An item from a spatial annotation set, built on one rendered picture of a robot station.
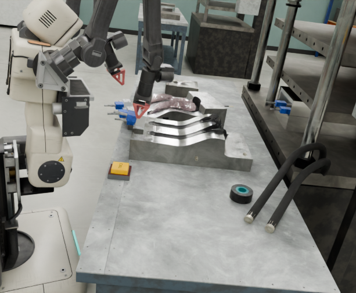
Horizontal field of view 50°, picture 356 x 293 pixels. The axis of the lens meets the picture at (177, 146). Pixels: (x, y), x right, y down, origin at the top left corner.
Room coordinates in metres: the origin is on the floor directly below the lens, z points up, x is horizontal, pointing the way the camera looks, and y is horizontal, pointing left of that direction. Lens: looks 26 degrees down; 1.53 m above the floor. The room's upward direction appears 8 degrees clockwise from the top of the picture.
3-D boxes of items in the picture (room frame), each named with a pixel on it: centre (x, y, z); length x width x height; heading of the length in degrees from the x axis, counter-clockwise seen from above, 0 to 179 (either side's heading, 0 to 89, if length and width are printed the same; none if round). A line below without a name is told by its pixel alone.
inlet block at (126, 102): (1.79, 0.33, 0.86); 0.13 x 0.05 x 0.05; 111
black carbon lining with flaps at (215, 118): (1.51, -0.03, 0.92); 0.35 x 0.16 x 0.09; 94
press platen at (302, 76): (2.16, -0.94, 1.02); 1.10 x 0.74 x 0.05; 4
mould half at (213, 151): (1.50, -0.05, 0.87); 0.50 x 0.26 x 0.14; 94
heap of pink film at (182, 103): (1.84, 0.06, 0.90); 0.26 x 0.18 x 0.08; 111
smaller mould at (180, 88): (2.30, 0.03, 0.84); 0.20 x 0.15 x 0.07; 94
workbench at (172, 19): (6.39, 0.56, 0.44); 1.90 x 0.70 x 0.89; 8
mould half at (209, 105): (1.85, 0.06, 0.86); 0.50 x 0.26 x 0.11; 111
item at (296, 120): (2.10, -0.81, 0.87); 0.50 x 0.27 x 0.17; 94
